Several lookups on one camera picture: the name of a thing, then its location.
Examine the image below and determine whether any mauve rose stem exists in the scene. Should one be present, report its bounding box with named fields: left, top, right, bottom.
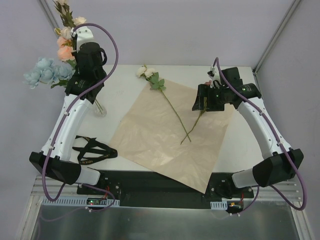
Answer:
left=180, top=96, right=208, bottom=145

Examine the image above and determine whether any white rose stem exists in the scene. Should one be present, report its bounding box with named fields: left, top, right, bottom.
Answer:
left=135, top=64, right=192, bottom=144

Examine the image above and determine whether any orange wrapping paper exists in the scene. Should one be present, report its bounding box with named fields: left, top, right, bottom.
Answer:
left=109, top=80, right=234, bottom=193

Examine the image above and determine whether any black ribbon gold lettering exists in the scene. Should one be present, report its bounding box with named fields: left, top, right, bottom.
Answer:
left=72, top=135, right=118, bottom=166

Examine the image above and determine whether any peach rose stem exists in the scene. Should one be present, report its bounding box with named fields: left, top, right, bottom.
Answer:
left=54, top=27, right=76, bottom=68

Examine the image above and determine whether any cream rose stem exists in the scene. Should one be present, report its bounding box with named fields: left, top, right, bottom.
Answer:
left=53, top=0, right=87, bottom=40

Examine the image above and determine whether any blue flower stem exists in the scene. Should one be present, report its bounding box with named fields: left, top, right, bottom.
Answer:
left=23, top=57, right=75, bottom=89

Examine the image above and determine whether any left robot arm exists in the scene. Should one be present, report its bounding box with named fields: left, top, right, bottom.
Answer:
left=29, top=42, right=107, bottom=195

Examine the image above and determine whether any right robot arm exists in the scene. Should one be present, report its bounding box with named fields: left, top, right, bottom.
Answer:
left=192, top=67, right=304, bottom=199

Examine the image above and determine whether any clear glass vase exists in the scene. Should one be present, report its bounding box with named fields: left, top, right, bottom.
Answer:
left=93, top=99, right=107, bottom=118

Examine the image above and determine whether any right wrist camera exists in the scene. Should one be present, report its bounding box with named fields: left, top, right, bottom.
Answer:
left=206, top=64, right=221, bottom=89

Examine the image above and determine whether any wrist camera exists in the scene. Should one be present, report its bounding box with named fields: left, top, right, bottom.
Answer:
left=70, top=26, right=94, bottom=51
left=206, top=64, right=221, bottom=89

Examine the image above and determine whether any front aluminium rail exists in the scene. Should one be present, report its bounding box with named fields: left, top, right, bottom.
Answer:
left=46, top=171, right=303, bottom=209

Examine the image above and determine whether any right aluminium frame post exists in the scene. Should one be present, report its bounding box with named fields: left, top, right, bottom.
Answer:
left=252, top=0, right=303, bottom=76

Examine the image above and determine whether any aluminium frame post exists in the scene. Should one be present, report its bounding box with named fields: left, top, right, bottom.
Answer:
left=37, top=0, right=82, bottom=73
left=252, top=0, right=303, bottom=76

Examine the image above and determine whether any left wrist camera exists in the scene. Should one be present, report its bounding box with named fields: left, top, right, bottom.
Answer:
left=70, top=26, right=94, bottom=51

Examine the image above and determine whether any left aluminium frame post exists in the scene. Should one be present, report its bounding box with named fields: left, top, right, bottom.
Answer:
left=37, top=0, right=82, bottom=73

